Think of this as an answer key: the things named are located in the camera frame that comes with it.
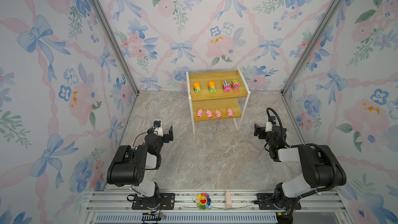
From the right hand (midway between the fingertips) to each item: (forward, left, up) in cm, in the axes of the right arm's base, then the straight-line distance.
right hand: (263, 123), depth 94 cm
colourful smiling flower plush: (-41, +36, -6) cm, 55 cm away
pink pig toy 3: (-2, +33, +11) cm, 35 cm away
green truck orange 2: (+1, +32, +29) cm, 43 cm away
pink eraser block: (-41, +24, -4) cm, 47 cm away
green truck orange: (0, +39, +29) cm, 49 cm away
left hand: (-3, +60, +3) cm, 60 cm away
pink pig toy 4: (-1, +39, +11) cm, 40 cm away
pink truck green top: (+3, +21, +29) cm, 36 cm away
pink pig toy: (-1, +22, +11) cm, 24 cm away
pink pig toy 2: (-1, +28, +11) cm, 30 cm away
